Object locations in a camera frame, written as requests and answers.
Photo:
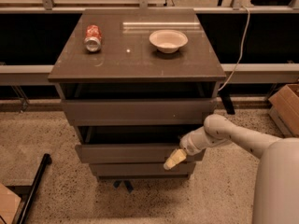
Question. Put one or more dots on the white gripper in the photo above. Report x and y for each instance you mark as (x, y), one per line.
(189, 145)

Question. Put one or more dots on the grey drawer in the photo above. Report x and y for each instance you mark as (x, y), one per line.
(130, 144)
(140, 169)
(137, 112)

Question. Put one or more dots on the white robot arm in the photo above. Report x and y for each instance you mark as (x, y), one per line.
(276, 194)

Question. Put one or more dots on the grey top drawer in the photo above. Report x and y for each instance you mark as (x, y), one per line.
(137, 112)

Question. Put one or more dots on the grey bottom drawer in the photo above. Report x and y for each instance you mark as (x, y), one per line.
(140, 169)

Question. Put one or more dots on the grey drawer cabinet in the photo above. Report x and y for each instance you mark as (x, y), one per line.
(129, 67)

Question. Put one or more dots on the cardboard box right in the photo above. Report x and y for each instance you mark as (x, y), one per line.
(285, 110)

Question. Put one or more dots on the white paper bowl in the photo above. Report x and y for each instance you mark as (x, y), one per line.
(168, 41)

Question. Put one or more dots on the black pole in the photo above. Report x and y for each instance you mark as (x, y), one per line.
(46, 160)

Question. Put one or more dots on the red soda can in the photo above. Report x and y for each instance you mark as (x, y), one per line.
(93, 38)

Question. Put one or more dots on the cardboard box left corner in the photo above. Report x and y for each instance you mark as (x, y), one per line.
(9, 203)

